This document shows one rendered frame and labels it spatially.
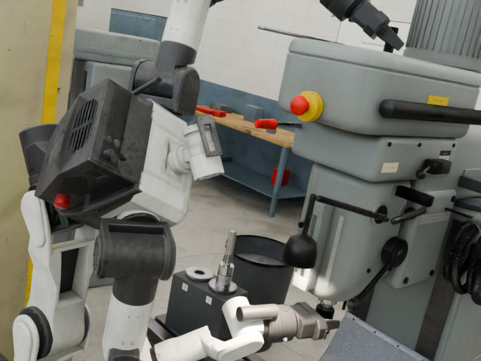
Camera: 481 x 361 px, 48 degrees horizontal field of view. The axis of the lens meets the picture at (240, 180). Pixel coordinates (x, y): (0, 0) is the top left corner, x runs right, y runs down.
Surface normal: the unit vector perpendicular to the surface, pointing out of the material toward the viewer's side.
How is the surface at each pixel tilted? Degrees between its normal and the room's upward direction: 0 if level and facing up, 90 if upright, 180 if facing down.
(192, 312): 90
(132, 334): 99
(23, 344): 90
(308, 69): 90
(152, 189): 58
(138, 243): 36
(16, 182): 90
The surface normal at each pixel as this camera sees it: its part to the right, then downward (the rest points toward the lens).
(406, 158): 0.65, 0.30
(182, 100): 0.90, 0.22
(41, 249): -0.59, 0.09
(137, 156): 0.76, -0.26
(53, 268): 0.80, 0.16
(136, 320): 0.26, 0.44
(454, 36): -0.20, 0.21
